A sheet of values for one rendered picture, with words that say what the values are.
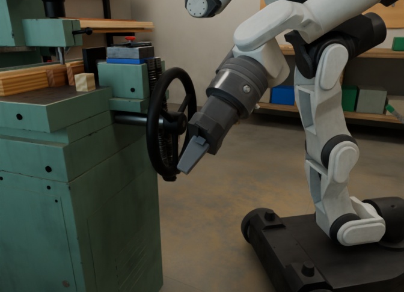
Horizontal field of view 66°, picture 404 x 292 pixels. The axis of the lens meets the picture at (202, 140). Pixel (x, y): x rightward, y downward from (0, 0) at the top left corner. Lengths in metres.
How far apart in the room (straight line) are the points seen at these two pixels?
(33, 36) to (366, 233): 1.34
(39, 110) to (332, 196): 1.03
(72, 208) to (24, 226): 0.19
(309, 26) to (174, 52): 4.00
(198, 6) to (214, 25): 3.01
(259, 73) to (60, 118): 0.43
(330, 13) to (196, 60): 3.84
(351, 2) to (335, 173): 0.73
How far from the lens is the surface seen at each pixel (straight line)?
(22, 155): 0.85
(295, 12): 0.56
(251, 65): 0.53
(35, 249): 0.99
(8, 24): 1.00
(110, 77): 0.87
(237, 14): 4.13
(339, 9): 0.59
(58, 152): 0.77
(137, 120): 0.86
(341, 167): 1.20
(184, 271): 1.54
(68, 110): 0.75
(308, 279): 1.26
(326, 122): 1.16
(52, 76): 0.91
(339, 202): 1.35
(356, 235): 1.41
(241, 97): 0.51
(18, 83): 0.87
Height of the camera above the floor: 1.05
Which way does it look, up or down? 20 degrees down
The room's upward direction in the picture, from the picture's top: straight up
